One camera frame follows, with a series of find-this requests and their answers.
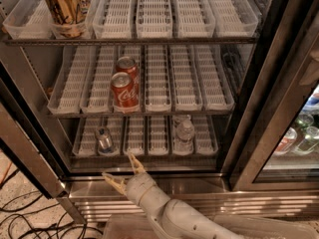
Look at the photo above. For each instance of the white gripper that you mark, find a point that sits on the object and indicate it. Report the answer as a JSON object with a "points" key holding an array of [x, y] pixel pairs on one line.
{"points": [[140, 186]]}

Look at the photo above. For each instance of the silver blue redbull can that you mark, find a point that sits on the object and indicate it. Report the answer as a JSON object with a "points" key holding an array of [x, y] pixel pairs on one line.
{"points": [[104, 140]]}

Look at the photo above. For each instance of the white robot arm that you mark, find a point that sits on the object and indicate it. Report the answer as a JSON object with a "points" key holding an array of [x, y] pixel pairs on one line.
{"points": [[169, 218]]}

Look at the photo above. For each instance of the bottom shelf tray one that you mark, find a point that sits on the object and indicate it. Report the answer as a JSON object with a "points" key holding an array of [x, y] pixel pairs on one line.
{"points": [[85, 142]]}

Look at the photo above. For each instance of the bottom shelf tray three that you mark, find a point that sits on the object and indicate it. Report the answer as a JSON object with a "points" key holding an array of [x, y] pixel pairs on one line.
{"points": [[134, 140]]}

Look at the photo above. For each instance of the shelf tray three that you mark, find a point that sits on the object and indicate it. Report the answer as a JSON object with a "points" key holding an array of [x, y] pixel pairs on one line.
{"points": [[114, 19], [134, 52], [134, 140]]}

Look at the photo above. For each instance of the bottom shelf tray two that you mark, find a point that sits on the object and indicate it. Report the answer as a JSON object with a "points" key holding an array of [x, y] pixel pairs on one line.
{"points": [[115, 127]]}

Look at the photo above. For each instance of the shelf tray two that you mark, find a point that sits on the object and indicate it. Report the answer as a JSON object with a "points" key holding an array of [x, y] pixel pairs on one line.
{"points": [[82, 30], [115, 127], [96, 97]]}

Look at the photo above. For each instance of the bottom shelf tray four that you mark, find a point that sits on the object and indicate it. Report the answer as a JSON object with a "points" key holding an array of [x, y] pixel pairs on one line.
{"points": [[157, 136]]}

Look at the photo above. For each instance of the shelf tray four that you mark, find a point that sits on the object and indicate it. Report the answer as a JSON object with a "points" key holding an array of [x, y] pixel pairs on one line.
{"points": [[157, 86], [154, 19], [157, 136]]}

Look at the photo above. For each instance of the bottom shelf tray five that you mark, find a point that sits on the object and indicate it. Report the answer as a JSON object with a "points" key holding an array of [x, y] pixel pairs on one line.
{"points": [[183, 135]]}

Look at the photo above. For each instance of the shelf tray five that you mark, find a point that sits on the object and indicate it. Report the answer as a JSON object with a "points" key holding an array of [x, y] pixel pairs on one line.
{"points": [[193, 19], [183, 135], [186, 91]]}

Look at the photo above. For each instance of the bottom shelf tray six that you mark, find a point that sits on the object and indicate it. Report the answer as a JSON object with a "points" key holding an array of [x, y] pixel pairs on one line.
{"points": [[205, 138]]}

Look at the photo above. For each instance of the middle shelf tray two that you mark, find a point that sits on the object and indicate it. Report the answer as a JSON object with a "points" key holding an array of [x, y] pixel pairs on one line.
{"points": [[96, 97]]}

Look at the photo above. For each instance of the front red coca-cola can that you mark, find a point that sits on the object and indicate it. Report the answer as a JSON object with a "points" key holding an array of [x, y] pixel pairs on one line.
{"points": [[124, 90]]}

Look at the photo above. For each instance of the red coca-cola can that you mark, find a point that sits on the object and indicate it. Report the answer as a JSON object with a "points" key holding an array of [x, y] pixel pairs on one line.
{"points": [[129, 65], [124, 90]]}

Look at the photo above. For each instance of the middle shelf tray four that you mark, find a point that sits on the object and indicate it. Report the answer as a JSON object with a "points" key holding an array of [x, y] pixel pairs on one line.
{"points": [[157, 86]]}

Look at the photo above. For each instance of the middle shelf tray five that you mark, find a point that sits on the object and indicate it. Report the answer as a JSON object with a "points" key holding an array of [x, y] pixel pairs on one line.
{"points": [[186, 91]]}

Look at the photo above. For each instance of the open fridge door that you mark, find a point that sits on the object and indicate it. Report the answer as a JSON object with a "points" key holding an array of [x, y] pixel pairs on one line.
{"points": [[19, 146]]}

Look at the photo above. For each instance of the rear red coca-cola can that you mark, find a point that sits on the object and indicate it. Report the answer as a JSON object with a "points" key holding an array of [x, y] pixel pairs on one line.
{"points": [[129, 65]]}

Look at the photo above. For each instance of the middle shelf tray six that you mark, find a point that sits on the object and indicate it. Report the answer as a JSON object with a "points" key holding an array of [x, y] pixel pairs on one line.
{"points": [[214, 85]]}

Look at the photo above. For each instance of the middle shelf tray three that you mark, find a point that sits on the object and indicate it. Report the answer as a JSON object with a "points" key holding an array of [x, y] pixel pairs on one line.
{"points": [[134, 52]]}

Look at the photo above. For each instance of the closed glass fridge door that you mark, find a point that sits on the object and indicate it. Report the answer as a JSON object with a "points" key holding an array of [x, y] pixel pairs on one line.
{"points": [[258, 167]]}

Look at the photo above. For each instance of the top shelf tray two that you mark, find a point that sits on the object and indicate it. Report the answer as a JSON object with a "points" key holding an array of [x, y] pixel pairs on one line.
{"points": [[82, 30]]}

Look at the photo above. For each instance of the top shelf tray three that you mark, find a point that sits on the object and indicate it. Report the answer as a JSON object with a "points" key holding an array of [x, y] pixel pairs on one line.
{"points": [[114, 19]]}

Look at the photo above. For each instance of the red can behind glass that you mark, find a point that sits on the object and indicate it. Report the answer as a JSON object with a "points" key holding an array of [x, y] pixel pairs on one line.
{"points": [[286, 142]]}

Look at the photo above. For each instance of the top shelf tray four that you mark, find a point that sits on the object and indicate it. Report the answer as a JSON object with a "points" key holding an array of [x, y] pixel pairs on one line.
{"points": [[154, 19]]}

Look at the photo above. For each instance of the top shelf tray five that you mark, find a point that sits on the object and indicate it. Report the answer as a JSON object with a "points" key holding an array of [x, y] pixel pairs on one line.
{"points": [[193, 19]]}

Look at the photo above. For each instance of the front gold tall can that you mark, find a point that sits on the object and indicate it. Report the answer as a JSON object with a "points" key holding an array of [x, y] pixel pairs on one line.
{"points": [[66, 12]]}

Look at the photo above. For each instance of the top shelf tray one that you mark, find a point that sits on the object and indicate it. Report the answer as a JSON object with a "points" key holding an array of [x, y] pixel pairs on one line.
{"points": [[29, 19]]}

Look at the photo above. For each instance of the left clear plastic bin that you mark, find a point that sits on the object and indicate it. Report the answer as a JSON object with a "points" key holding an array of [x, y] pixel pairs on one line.
{"points": [[128, 226]]}

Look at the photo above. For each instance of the clear plastic bin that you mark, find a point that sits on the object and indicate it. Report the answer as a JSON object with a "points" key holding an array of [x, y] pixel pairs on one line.
{"points": [[128, 226], [265, 228]]}

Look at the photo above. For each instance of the front clear water bottle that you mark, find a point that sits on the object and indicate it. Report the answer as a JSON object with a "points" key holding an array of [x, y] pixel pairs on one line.
{"points": [[184, 134]]}

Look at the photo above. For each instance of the clear water bottle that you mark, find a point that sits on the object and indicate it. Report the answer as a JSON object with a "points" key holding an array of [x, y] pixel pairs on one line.
{"points": [[176, 120], [184, 134]]}

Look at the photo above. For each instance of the rear clear water bottle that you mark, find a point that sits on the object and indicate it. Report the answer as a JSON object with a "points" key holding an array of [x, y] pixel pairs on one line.
{"points": [[176, 120]]}

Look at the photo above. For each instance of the right clear plastic bin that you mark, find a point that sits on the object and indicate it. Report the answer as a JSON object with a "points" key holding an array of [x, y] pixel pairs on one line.
{"points": [[265, 228]]}

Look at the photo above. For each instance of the bottom wire shelf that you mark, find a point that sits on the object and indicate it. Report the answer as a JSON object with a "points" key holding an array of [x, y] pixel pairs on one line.
{"points": [[194, 156]]}

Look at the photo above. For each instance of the wire shelf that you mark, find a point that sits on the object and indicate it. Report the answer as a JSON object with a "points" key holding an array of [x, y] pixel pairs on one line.
{"points": [[194, 156], [136, 41], [135, 114]]}

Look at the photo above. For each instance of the middle wire shelf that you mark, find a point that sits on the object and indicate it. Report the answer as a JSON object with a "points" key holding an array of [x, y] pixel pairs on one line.
{"points": [[135, 114]]}

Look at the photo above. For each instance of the top wire shelf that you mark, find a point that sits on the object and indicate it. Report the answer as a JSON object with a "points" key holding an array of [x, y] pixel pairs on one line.
{"points": [[136, 41]]}

